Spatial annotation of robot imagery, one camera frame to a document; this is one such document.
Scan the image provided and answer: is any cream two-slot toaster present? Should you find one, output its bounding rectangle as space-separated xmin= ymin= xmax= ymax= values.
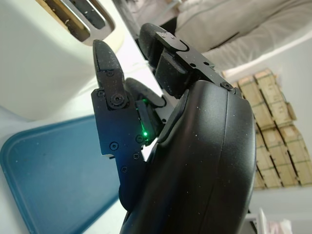
xmin=0 ymin=0 xmax=126 ymax=121

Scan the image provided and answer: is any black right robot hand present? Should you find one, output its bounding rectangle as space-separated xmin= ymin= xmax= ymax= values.
xmin=91 ymin=22 xmax=257 ymax=234

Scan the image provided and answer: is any person in beige jacket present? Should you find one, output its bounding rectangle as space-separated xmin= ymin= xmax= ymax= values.
xmin=131 ymin=0 xmax=312 ymax=74

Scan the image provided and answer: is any white box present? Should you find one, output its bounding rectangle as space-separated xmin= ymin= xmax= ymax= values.
xmin=246 ymin=207 xmax=293 ymax=234

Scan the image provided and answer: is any blue plastic tray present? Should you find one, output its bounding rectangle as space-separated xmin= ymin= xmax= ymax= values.
xmin=0 ymin=114 xmax=127 ymax=234

